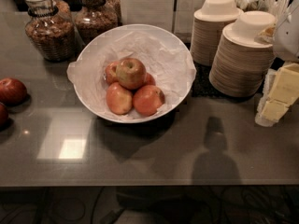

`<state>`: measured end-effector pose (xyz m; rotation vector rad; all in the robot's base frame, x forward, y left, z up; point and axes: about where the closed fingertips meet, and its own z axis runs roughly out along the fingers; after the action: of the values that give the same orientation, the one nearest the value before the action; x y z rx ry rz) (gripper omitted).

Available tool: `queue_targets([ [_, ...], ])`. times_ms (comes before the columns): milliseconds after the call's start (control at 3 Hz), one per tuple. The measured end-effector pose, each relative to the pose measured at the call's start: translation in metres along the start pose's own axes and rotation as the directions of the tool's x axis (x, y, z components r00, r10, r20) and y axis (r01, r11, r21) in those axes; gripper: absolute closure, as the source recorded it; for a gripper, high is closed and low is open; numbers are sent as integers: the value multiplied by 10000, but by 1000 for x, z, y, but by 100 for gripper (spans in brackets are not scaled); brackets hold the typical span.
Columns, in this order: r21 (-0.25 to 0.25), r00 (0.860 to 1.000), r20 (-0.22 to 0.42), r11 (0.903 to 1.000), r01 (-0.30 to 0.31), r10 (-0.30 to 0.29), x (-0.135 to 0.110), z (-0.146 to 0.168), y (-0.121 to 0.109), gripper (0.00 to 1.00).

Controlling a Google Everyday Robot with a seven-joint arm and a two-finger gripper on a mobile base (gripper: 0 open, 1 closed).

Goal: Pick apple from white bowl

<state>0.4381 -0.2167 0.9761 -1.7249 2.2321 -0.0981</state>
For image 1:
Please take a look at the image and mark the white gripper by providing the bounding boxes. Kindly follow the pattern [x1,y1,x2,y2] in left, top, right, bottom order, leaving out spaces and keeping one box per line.
[255,0,299,122]

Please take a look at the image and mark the red-green apple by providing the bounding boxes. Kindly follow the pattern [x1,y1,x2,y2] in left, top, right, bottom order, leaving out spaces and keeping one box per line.
[116,58,147,90]

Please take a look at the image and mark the white bowl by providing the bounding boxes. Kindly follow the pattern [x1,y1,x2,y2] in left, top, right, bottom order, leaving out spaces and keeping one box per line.
[72,23,195,124]

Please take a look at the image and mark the hidden back right apple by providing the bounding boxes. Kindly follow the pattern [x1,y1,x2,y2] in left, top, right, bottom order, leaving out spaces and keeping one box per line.
[144,73,156,85]

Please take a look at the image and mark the front right apple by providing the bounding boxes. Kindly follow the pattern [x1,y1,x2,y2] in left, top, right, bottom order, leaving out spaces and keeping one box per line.
[133,85,164,117]

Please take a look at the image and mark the front left apple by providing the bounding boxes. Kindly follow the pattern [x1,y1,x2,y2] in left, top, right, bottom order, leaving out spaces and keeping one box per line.
[106,82,133,115]

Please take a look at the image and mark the back left apple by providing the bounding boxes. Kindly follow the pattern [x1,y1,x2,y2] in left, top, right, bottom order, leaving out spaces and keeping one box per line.
[105,61,119,85]

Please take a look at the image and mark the red apple on table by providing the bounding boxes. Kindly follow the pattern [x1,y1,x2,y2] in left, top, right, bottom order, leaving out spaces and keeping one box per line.
[0,77,27,105]

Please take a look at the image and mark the red apple at edge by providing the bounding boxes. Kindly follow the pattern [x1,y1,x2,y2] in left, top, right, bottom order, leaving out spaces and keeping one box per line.
[0,103,8,127]

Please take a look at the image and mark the front stack paper bowls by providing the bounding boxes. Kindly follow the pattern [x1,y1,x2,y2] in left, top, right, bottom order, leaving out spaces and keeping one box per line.
[209,11,276,98]

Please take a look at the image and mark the stack paper bowls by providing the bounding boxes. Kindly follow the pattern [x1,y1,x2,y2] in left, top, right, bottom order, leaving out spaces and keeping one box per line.
[209,11,276,98]
[190,0,242,66]

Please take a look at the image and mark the rear stack paper bowls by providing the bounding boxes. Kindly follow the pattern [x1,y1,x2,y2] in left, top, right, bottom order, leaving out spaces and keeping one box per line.
[190,0,242,66]

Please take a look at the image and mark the white paper liner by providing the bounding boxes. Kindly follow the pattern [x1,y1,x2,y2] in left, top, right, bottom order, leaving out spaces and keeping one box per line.
[66,30,197,121]

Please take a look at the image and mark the right glass granola jar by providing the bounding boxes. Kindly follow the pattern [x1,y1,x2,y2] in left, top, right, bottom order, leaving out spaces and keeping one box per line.
[74,0,118,44]

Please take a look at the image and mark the glass granola jar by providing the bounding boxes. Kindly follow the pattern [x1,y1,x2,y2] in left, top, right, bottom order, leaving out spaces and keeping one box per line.
[24,0,75,62]
[74,0,118,44]

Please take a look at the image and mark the left glass granola jar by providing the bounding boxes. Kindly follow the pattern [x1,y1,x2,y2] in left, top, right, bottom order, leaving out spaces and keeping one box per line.
[24,0,75,62]

